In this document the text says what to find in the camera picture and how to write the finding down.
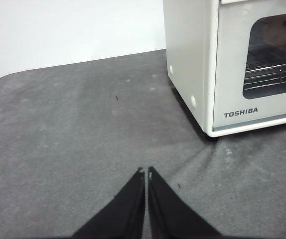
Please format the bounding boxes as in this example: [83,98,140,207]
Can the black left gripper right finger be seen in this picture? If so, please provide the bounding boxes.
[146,166,221,239]

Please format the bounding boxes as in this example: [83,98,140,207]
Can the white Toshiba toaster oven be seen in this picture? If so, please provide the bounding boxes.
[162,0,286,138]

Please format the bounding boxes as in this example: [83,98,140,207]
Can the dark grey table cloth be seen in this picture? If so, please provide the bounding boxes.
[0,48,286,239]

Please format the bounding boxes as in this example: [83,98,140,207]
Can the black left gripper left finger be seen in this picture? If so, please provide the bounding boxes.
[72,166,146,239]

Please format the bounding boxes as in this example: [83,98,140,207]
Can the oven door with glass window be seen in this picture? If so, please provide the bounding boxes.
[212,0,286,132]

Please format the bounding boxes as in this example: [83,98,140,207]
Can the metal wire oven rack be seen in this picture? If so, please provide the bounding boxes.
[244,61,286,91]

